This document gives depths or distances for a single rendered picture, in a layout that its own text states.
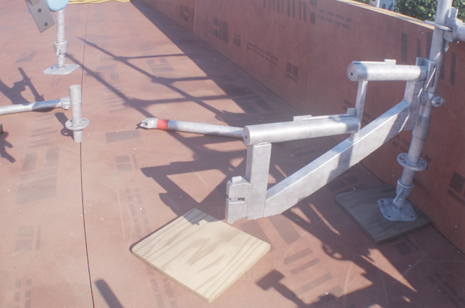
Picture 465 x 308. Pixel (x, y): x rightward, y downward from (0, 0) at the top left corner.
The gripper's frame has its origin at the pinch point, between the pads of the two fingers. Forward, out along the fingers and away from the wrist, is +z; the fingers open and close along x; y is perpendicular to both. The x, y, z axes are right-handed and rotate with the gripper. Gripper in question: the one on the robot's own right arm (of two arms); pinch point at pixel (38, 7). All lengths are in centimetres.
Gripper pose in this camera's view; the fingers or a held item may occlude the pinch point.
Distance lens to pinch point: 64.2
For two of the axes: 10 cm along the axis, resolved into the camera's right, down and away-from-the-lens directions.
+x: 5.4, 5.0, -6.8
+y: -8.2, 5.1, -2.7
